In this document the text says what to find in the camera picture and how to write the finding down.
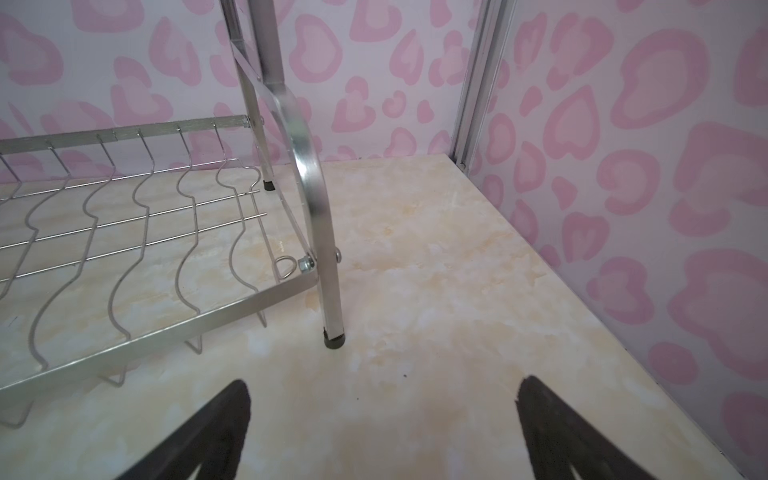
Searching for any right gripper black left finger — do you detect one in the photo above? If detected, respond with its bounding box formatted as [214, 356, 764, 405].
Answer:
[120, 379, 251, 479]

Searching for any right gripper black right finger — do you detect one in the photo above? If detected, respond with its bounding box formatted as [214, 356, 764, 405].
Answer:
[516, 376, 653, 479]

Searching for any steel two-tier dish rack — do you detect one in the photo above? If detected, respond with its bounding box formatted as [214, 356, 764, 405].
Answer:
[1, 1, 346, 430]

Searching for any aluminium corner frame post right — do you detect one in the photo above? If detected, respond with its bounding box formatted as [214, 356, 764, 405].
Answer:
[448, 0, 517, 175]

